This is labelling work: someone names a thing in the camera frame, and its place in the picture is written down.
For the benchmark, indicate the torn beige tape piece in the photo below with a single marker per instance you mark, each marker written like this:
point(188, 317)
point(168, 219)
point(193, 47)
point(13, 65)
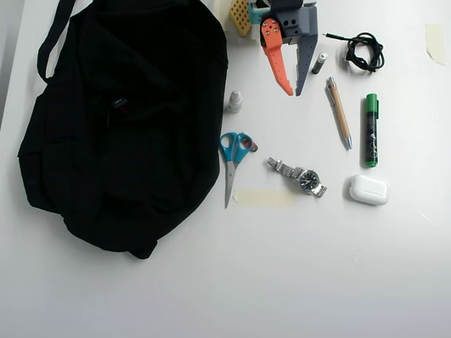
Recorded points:
point(435, 42)

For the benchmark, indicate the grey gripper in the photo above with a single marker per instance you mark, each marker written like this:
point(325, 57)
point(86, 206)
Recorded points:
point(295, 35)

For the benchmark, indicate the white earbuds case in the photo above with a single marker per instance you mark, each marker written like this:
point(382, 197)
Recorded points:
point(368, 190)

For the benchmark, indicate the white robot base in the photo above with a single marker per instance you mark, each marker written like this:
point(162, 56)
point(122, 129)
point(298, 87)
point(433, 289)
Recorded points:
point(255, 35)

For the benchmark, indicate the yellow perforated block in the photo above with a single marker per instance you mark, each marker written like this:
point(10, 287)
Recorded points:
point(241, 17)

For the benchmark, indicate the black fabric bag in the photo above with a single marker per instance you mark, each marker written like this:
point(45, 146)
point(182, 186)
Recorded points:
point(123, 158)

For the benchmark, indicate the black AA battery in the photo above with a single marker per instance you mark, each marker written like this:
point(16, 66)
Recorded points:
point(319, 64)

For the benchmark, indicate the silver wrist watch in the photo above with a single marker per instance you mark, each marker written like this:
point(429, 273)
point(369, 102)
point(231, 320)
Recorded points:
point(309, 177)

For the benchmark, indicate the wooden ballpoint pen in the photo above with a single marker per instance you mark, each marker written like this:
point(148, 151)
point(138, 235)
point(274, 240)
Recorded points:
point(340, 112)

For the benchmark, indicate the long beige tape strip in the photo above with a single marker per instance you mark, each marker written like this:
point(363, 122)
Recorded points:
point(264, 198)

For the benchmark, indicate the green marker pen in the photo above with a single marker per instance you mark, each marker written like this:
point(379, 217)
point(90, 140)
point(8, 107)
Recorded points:
point(370, 134)

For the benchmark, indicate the white dropper bottle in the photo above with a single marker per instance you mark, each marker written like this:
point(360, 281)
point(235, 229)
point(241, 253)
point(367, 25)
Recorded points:
point(235, 102)

